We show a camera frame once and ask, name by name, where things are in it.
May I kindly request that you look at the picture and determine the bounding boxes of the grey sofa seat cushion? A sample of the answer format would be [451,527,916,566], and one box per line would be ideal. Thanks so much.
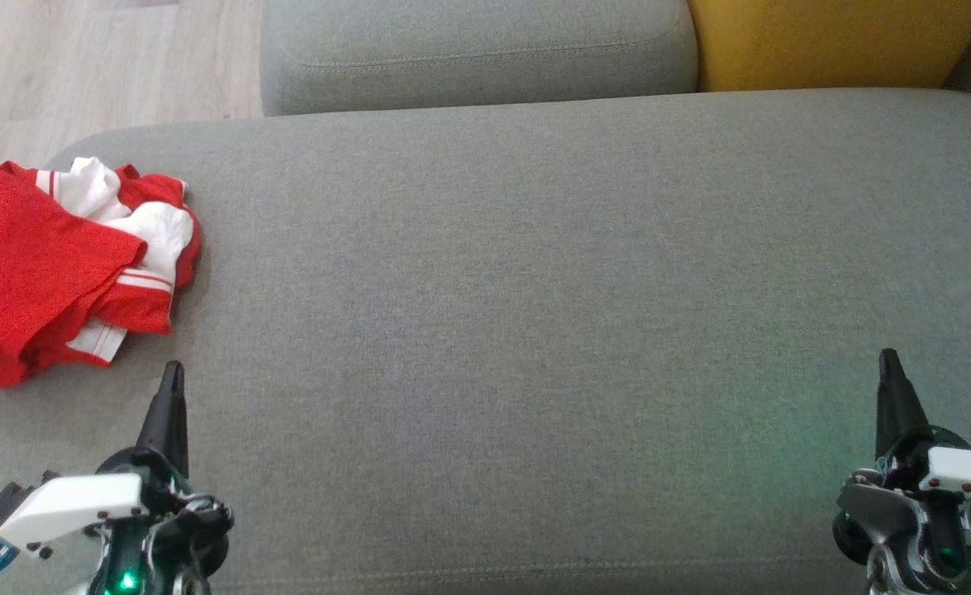
[0,88,971,595]

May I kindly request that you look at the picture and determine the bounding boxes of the yellow sofa cushion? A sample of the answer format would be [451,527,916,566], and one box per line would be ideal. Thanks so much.
[688,0,971,92]

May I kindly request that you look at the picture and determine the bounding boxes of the grey sofa back cushion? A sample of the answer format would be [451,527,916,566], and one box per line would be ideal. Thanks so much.
[259,0,698,117]

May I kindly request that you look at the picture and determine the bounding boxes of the red garment with white band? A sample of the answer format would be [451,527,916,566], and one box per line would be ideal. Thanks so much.
[0,161,149,391]

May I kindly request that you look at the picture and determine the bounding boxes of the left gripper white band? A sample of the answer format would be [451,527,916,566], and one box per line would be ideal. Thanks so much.
[0,361,235,595]

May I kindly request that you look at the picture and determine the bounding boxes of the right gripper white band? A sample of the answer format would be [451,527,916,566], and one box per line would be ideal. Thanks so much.
[832,348,971,595]

